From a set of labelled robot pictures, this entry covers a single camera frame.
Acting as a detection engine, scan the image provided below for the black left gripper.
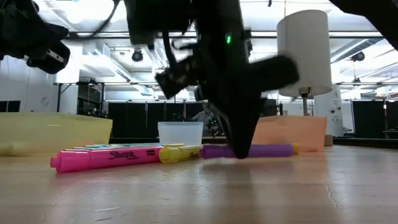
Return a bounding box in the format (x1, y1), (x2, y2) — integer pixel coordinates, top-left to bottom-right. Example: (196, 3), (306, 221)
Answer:
(0, 0), (69, 60)

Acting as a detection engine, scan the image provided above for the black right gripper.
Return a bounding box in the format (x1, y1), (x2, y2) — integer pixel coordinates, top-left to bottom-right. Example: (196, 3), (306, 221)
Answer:
(192, 0), (300, 159)

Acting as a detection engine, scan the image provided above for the purple Sharpie highlighter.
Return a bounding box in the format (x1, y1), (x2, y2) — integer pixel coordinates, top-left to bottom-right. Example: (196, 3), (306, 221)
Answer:
(200, 143), (295, 160)

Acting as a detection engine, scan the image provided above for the pink Sharpie highlighter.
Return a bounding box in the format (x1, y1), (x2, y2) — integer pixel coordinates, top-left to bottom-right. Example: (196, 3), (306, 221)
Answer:
(50, 146), (165, 174)

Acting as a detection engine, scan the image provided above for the black monitor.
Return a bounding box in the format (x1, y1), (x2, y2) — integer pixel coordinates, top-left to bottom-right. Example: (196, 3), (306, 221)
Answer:
(261, 98), (279, 118)

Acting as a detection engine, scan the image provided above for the person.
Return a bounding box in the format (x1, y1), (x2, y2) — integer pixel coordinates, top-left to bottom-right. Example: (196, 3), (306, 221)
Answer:
(191, 105), (218, 136)

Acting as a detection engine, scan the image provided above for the orange plastic bin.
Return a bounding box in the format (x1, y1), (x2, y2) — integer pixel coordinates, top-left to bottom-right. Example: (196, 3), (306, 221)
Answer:
(251, 115), (328, 153)

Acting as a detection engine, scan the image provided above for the white cylindrical pillar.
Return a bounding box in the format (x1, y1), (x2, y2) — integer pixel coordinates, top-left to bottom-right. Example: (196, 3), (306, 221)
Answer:
(313, 85), (345, 138)

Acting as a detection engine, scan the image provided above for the black metal scaffold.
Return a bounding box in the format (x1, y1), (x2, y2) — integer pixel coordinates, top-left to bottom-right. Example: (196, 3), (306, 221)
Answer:
(53, 80), (398, 113)

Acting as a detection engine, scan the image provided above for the clear plastic bin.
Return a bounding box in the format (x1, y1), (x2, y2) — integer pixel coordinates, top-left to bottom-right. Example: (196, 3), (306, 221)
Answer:
(157, 121), (205, 147)

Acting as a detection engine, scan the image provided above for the black shelving unit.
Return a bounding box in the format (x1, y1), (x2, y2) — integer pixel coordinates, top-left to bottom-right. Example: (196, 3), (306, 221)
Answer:
(76, 83), (105, 118)

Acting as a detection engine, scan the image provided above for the yellow plastic bin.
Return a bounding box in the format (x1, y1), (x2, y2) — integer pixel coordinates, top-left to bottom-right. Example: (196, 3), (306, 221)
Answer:
(0, 111), (113, 157)

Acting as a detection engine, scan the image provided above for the black ceiling spotlight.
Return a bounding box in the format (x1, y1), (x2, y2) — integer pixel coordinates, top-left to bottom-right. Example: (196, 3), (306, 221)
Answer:
(131, 49), (145, 63)
(351, 51), (366, 63)

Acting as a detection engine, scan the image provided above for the black partition panel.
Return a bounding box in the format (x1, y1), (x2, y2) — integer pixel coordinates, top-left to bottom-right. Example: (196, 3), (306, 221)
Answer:
(107, 101), (218, 140)
(351, 100), (398, 140)

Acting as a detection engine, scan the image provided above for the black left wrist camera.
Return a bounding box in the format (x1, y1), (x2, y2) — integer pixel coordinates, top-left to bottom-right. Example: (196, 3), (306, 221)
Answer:
(26, 40), (71, 75)

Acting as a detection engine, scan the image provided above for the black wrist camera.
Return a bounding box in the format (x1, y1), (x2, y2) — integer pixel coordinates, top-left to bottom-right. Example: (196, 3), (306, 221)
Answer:
(154, 57), (201, 101)
(26, 40), (71, 75)

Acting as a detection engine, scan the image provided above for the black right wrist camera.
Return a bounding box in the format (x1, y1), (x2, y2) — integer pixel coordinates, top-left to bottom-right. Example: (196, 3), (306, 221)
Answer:
(154, 57), (201, 101)

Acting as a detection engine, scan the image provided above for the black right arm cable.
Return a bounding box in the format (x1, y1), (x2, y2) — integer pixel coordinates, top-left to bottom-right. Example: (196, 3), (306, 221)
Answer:
(160, 29), (181, 69)

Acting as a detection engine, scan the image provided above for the black aluminium table frame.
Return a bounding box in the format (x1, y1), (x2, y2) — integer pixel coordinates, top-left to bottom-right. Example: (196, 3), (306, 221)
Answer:
(108, 136), (398, 149)

